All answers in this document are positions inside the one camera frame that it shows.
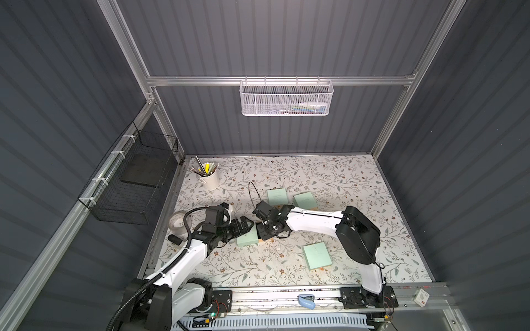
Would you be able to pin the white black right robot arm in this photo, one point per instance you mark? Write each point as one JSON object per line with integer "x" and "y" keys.
{"x": 359, "y": 237}

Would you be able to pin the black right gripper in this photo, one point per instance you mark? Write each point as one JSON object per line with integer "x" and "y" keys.
{"x": 268, "y": 223}

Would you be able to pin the white tape roll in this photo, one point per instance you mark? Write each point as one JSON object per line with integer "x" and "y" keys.
{"x": 176, "y": 224}

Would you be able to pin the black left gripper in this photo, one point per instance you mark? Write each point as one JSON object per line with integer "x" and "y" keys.
{"x": 234, "y": 227}

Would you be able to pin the black marker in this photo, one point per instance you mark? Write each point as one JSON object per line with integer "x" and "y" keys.
{"x": 174, "y": 239}

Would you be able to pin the blue stapler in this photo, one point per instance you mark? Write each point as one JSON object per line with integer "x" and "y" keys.
{"x": 307, "y": 301}

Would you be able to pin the mint green drawer jewelry box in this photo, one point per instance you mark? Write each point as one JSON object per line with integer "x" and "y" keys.
{"x": 250, "y": 238}
{"x": 317, "y": 256}

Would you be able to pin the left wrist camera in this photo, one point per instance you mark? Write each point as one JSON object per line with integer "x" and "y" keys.
{"x": 218, "y": 215}

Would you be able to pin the black wire mesh basket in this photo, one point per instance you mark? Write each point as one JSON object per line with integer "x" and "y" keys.
{"x": 133, "y": 186}

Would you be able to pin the white pen cup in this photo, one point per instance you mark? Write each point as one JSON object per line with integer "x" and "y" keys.
{"x": 210, "y": 182}

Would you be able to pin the white small card box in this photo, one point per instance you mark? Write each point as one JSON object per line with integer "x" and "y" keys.
{"x": 421, "y": 297}

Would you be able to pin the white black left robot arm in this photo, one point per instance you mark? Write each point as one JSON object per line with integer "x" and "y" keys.
{"x": 162, "y": 299}

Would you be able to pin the white wire mesh basket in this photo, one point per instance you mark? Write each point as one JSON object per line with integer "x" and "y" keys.
{"x": 286, "y": 98}

